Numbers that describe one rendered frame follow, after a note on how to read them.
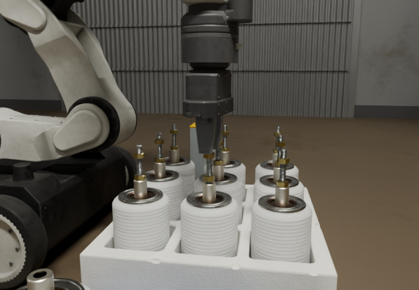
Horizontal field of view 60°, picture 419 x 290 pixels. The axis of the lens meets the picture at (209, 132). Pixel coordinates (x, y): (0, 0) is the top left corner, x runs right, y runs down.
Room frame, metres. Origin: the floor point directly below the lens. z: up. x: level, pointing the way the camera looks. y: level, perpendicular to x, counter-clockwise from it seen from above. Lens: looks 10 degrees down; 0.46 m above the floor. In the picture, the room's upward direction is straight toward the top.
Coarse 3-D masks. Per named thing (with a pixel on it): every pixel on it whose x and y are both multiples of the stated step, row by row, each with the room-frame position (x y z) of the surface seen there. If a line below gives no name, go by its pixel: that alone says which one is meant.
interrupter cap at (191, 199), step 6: (198, 192) 0.60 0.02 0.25; (216, 192) 0.60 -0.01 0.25; (222, 192) 0.60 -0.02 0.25; (186, 198) 0.57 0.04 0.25; (192, 198) 0.57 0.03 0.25; (198, 198) 0.57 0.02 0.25; (216, 198) 0.58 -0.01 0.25; (222, 198) 0.57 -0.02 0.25; (228, 198) 0.57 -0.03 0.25; (192, 204) 0.54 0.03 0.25; (198, 204) 0.55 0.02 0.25; (204, 204) 0.54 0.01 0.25; (210, 204) 0.54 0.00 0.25; (216, 204) 0.55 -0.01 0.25; (222, 204) 0.54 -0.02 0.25; (228, 204) 0.55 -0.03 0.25
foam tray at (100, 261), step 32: (96, 256) 0.52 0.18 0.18; (128, 256) 0.52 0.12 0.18; (160, 256) 0.52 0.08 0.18; (192, 256) 0.52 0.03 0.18; (320, 256) 0.52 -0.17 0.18; (96, 288) 0.52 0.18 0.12; (128, 288) 0.51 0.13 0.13; (160, 288) 0.50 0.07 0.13; (192, 288) 0.50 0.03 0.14; (224, 288) 0.49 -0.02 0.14; (256, 288) 0.48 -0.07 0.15; (288, 288) 0.48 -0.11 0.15; (320, 288) 0.47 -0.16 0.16
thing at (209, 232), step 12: (180, 216) 0.56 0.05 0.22; (192, 216) 0.53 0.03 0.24; (204, 216) 0.52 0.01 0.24; (216, 216) 0.52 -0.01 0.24; (228, 216) 0.53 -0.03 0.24; (192, 228) 0.53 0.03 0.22; (204, 228) 0.52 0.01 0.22; (216, 228) 0.53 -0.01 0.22; (228, 228) 0.53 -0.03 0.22; (192, 240) 0.53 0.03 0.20; (204, 240) 0.52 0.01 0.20; (216, 240) 0.52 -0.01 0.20; (228, 240) 0.53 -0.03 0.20; (192, 252) 0.53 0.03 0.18; (204, 252) 0.52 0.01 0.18; (216, 252) 0.52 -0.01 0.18; (228, 252) 0.53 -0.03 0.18
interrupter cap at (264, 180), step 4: (264, 176) 0.69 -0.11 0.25; (268, 176) 0.69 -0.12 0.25; (272, 176) 0.69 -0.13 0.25; (288, 176) 0.69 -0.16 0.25; (292, 176) 0.69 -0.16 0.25; (260, 180) 0.67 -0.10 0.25; (264, 180) 0.67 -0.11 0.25; (268, 180) 0.67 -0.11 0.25; (272, 180) 0.68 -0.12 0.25; (288, 180) 0.67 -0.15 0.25; (292, 180) 0.67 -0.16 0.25; (296, 180) 0.67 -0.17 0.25; (264, 184) 0.65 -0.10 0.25; (268, 184) 0.64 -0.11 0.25; (272, 184) 0.65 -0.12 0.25; (292, 184) 0.65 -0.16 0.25; (296, 184) 0.64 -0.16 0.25
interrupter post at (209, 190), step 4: (204, 184) 0.56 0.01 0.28; (208, 184) 0.56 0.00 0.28; (212, 184) 0.56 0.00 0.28; (204, 188) 0.56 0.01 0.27; (208, 188) 0.56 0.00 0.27; (212, 188) 0.56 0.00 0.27; (204, 192) 0.56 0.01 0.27; (208, 192) 0.56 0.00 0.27; (212, 192) 0.56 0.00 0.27; (204, 196) 0.56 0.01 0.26; (208, 196) 0.56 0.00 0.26; (212, 196) 0.56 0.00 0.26; (204, 200) 0.56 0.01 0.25; (208, 200) 0.56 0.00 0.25; (212, 200) 0.56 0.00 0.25
